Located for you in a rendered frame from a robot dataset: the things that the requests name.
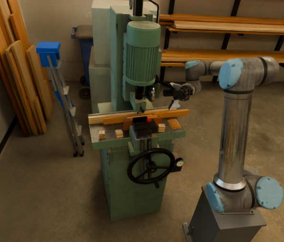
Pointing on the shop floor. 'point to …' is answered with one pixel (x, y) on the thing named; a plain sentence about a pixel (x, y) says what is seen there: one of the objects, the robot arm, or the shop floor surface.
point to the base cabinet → (131, 187)
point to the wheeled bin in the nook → (85, 36)
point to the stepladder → (61, 90)
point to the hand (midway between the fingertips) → (167, 96)
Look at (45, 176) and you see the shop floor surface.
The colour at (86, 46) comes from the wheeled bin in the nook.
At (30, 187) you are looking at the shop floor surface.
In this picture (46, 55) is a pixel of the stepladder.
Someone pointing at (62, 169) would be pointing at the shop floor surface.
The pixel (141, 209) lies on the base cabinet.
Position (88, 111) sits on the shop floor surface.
